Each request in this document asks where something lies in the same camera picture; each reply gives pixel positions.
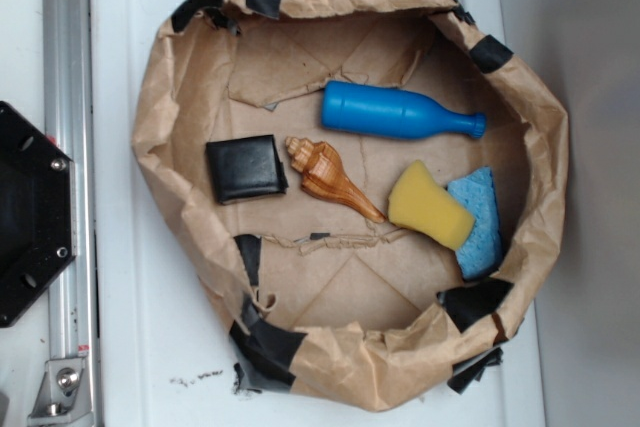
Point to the blue plastic bottle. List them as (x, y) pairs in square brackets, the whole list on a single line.
[(393, 113)]

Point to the black square block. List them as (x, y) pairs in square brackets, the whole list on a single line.
[(245, 168)]

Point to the yellow sponge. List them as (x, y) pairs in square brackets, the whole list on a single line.
[(418, 203)]

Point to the white tray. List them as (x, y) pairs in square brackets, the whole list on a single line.
[(166, 360)]

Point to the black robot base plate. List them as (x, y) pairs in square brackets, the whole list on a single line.
[(37, 233)]

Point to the brown conch shell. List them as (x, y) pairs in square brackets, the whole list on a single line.
[(323, 176)]

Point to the light blue sponge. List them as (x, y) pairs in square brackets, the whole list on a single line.
[(481, 253)]

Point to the brown paper bag bin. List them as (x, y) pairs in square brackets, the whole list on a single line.
[(316, 299)]

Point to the metal corner bracket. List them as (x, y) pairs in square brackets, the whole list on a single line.
[(64, 397)]

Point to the aluminium rail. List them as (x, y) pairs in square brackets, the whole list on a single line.
[(73, 296)]

